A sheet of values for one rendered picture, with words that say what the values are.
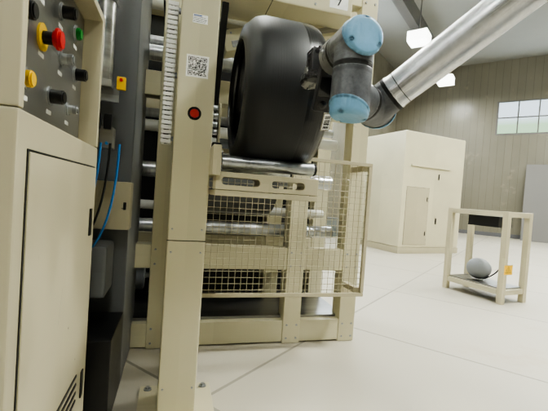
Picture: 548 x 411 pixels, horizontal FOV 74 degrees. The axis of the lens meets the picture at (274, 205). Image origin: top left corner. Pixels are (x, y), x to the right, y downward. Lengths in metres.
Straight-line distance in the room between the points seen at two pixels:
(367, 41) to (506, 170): 12.57
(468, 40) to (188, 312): 1.14
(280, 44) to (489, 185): 12.35
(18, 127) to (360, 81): 0.63
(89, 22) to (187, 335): 1.02
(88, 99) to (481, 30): 0.99
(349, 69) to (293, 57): 0.40
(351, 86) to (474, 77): 13.25
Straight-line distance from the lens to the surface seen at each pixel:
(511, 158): 13.39
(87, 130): 1.17
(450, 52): 0.95
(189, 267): 1.32
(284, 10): 1.86
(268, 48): 1.22
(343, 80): 0.85
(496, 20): 0.96
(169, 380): 1.45
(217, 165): 1.18
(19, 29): 0.68
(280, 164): 1.26
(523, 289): 3.98
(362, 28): 0.88
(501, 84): 13.89
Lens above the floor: 0.80
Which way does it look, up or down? 2 degrees down
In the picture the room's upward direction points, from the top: 4 degrees clockwise
